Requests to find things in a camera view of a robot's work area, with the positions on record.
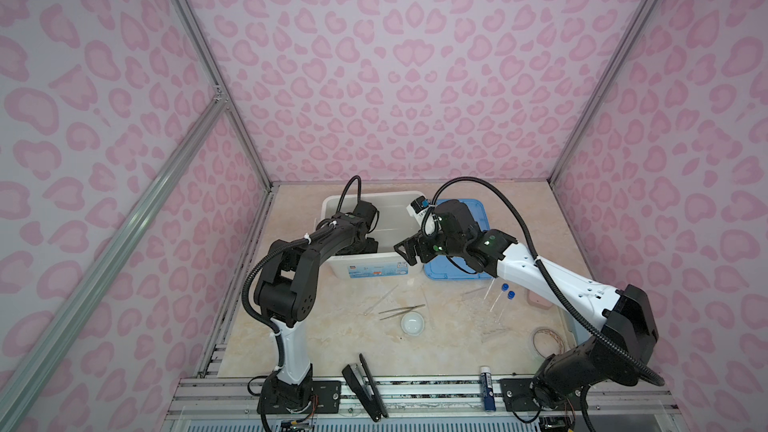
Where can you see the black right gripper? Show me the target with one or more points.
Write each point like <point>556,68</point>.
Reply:
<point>409,242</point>

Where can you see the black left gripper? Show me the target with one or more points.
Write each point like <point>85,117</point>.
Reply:
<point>372,245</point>

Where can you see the white plastic storage bin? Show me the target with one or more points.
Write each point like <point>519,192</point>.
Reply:
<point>393,226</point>

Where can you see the glass stirring rod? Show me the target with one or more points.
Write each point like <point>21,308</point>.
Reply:
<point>371,308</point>

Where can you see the metal tweezers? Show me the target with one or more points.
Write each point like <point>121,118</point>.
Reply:
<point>391,313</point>

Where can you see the small white round dish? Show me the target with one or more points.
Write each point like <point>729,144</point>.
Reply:
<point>413,323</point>

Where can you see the clear acrylic test tube rack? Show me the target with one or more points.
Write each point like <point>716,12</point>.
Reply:
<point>484,322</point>

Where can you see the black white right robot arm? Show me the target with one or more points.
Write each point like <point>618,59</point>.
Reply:
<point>620,322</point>

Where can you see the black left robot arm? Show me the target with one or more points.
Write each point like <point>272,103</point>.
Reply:
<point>280,292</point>

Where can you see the blue plastic bin lid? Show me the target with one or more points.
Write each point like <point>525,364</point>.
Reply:
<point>488,266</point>

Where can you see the pink case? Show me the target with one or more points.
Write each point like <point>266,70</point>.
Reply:
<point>537,301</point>

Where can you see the black stapler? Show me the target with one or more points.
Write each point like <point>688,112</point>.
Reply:
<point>361,382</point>

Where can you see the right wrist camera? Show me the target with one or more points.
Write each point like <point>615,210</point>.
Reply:
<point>418,207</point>

